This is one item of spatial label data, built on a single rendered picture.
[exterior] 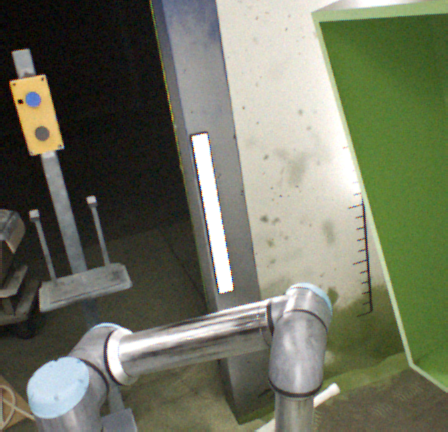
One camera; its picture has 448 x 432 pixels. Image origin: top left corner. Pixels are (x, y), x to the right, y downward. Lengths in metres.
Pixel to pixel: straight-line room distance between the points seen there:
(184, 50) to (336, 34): 0.60
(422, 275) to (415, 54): 0.69
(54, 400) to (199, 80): 1.12
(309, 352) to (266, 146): 1.05
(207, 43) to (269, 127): 0.38
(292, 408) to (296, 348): 0.14
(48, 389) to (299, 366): 0.60
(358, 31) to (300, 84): 0.56
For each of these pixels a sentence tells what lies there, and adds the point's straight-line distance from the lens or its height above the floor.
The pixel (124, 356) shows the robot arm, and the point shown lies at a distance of 1.54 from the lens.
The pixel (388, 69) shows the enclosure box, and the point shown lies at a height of 1.44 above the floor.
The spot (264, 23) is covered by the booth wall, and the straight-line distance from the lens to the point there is 2.06.
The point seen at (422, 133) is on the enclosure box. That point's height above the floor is 1.24.
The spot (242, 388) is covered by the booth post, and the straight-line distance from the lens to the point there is 2.49.
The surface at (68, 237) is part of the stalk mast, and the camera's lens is 2.25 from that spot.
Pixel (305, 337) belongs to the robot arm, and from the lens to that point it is 1.24.
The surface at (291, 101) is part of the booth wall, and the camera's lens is 2.12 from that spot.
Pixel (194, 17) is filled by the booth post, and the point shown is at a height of 1.65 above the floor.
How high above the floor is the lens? 1.70
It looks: 20 degrees down
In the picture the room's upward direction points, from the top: 10 degrees counter-clockwise
